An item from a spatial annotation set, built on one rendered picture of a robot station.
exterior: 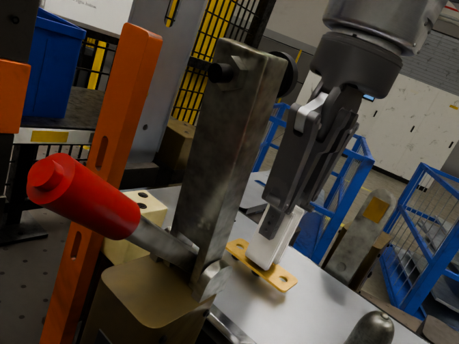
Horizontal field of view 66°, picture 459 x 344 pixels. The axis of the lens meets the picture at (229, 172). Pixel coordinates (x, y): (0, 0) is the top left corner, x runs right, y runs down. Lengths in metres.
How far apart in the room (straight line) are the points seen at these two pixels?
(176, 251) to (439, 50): 14.37
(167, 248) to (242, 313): 0.15
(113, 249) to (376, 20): 0.28
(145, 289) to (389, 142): 8.07
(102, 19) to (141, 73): 0.53
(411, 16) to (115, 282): 0.29
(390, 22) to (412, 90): 7.92
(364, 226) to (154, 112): 0.34
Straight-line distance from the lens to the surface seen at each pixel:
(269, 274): 0.39
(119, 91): 0.28
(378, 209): 0.50
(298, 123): 0.30
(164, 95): 0.55
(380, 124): 8.19
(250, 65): 0.19
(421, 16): 0.33
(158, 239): 0.21
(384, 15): 0.32
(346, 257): 0.52
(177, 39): 0.53
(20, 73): 0.45
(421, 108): 8.28
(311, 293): 0.43
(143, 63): 0.27
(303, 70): 12.17
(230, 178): 0.21
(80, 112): 0.64
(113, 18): 0.81
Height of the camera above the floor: 1.21
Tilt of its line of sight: 18 degrees down
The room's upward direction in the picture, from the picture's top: 22 degrees clockwise
